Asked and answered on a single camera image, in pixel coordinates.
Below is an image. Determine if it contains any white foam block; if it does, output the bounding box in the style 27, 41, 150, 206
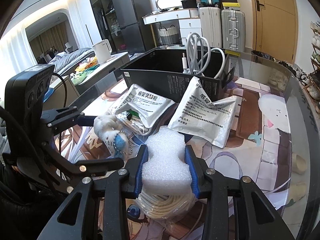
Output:
142, 126, 192, 196

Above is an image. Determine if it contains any white blue plush keychain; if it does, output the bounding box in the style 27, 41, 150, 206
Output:
93, 114, 132, 161

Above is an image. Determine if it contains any silver medicine pouch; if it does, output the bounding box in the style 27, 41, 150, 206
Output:
168, 77, 238, 148
108, 84, 175, 135

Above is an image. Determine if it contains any bagged white cable coil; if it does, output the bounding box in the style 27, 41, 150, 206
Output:
135, 189, 201, 227

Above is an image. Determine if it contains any grey side cabinet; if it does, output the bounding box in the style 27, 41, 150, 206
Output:
43, 52, 130, 110

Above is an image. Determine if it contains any bed with grey duvet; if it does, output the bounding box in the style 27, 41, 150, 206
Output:
49, 48, 94, 75

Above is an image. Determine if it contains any anime print table mat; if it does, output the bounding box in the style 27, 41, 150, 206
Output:
53, 77, 293, 240

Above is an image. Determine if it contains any white electric kettle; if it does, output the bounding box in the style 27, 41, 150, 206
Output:
93, 39, 112, 64

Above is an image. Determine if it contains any black cardboard box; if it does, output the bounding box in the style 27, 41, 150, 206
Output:
120, 46, 234, 103

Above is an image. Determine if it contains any woven laundry basket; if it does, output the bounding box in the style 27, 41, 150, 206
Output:
158, 24, 180, 45

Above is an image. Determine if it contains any black refrigerator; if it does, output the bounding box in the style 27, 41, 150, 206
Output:
112, 0, 155, 54

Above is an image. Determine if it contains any black glass wardrobe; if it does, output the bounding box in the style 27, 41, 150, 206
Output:
90, 0, 117, 54

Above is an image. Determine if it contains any white drawer desk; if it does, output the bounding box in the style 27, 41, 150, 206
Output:
143, 8, 202, 45

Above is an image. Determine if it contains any white suitcase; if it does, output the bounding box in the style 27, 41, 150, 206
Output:
199, 7, 222, 48

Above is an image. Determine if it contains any silver suitcase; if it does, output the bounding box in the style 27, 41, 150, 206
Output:
221, 9, 246, 52

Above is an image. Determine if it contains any shoe rack with shoes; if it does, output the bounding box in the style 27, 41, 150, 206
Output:
302, 21, 319, 114

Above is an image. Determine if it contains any oval mirror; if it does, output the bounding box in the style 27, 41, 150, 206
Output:
156, 0, 182, 10

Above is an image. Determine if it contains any wooden door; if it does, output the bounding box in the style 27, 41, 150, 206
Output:
252, 0, 298, 63

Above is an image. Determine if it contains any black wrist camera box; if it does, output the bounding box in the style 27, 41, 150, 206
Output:
4, 64, 55, 131

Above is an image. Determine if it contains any white charger cable bundle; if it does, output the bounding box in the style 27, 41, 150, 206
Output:
181, 32, 226, 80

